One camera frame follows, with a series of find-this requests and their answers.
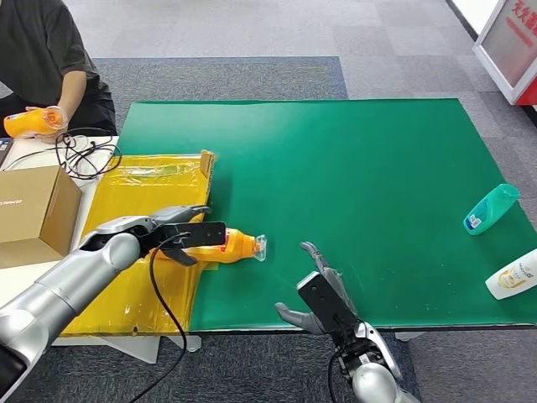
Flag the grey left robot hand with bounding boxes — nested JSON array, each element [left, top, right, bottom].
[[140, 204, 228, 268]]

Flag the person's hand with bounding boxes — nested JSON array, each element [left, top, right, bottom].
[[25, 104, 70, 146]]

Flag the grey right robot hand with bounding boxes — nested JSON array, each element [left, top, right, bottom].
[[275, 241, 361, 340]]

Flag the orange bottle with blue label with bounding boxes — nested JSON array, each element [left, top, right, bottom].
[[3, 107, 68, 139]]

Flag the orange bottle with printed label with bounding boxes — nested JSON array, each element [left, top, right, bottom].
[[157, 228, 268, 265]]

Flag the teal plastic bottle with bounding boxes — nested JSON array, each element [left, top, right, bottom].
[[462, 183, 521, 237]]

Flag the white plastic bottle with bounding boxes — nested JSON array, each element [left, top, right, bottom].
[[484, 249, 537, 301]]

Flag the brown cardboard box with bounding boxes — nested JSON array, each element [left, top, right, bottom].
[[0, 165, 82, 270]]

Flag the person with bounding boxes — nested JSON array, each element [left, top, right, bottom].
[[0, 0, 117, 138]]

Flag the yellow film-wrapped tray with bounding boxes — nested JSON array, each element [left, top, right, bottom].
[[58, 149, 216, 338]]

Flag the green table mat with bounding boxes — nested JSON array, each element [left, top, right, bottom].
[[116, 98, 537, 333]]

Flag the red and white sign board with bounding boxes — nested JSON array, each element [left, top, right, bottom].
[[472, 0, 537, 107]]

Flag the tangled black cable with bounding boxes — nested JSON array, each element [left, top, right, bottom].
[[55, 128, 122, 181]]

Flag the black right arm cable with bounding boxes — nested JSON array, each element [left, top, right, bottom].
[[327, 347, 349, 403]]

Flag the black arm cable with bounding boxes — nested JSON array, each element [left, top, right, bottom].
[[127, 232, 192, 403], [327, 347, 349, 403]]

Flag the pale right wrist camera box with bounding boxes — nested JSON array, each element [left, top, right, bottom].
[[355, 321, 404, 384]]

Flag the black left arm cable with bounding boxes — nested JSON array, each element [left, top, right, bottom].
[[127, 232, 192, 403]]

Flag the white table foot bracket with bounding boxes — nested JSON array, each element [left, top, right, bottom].
[[105, 336, 161, 366], [167, 334, 203, 355]]

